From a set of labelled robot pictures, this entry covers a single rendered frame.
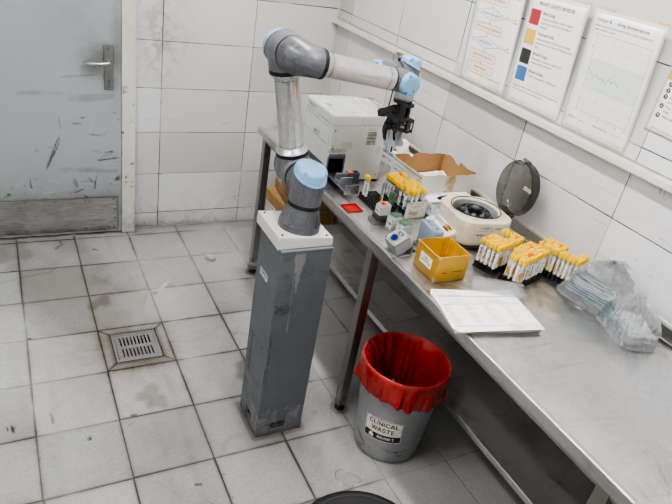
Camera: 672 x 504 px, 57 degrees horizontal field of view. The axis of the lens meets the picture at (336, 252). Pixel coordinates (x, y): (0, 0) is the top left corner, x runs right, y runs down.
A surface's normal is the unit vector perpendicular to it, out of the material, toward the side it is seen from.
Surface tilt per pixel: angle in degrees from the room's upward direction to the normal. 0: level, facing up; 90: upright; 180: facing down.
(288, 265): 90
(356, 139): 90
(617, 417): 0
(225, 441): 0
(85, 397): 0
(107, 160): 90
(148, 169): 90
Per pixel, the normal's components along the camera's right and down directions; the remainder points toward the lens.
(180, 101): 0.44, 0.50
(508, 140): -0.88, 0.09
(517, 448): 0.16, -0.86
